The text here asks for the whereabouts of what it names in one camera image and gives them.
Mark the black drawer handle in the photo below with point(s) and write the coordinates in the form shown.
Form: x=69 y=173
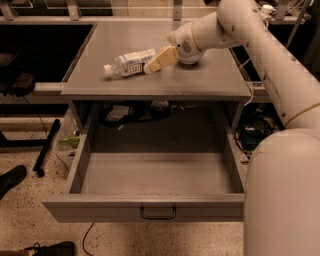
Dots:
x=149 y=213

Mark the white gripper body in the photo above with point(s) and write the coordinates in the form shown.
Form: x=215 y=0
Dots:
x=181 y=41

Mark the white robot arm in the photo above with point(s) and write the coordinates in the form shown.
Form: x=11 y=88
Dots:
x=282 y=198

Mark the black metal stand leg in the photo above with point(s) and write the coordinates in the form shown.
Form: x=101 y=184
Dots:
x=45 y=147

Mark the grey metal drawer cabinet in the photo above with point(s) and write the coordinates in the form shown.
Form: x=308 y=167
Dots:
x=214 y=78

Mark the black shoe left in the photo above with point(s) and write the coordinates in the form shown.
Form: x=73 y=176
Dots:
x=11 y=179

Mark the black shoe bottom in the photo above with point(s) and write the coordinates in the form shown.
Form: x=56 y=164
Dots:
x=66 y=248

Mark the white ceramic bowl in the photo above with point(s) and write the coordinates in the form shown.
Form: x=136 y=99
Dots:
x=191 y=60

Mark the metal tripod pole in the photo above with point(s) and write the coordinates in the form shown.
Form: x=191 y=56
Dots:
x=303 y=9

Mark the green plastic bag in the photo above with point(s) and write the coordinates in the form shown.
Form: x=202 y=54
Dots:
x=72 y=141

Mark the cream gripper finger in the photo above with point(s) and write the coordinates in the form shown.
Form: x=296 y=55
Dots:
x=165 y=57

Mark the black shoe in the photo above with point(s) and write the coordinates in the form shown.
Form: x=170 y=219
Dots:
x=66 y=248
x=11 y=179

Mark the open grey top drawer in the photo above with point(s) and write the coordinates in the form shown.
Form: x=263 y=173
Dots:
x=188 y=161

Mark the blue plastic water bottle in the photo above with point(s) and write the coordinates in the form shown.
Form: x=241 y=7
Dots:
x=129 y=64

